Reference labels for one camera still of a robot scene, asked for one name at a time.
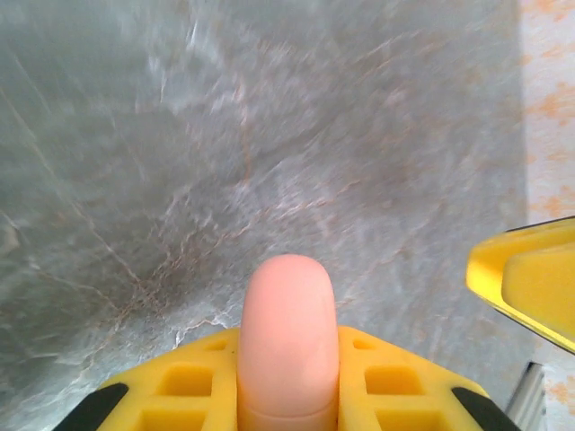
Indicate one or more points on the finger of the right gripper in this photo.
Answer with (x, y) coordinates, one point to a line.
(530, 278)

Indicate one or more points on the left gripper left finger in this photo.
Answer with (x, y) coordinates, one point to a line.
(224, 381)

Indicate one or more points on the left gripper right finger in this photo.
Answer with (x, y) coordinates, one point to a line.
(350, 381)

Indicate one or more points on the pink earbud charging case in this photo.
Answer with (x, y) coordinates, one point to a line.
(287, 336)

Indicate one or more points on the aluminium mounting beam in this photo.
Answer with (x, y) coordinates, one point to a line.
(528, 390)

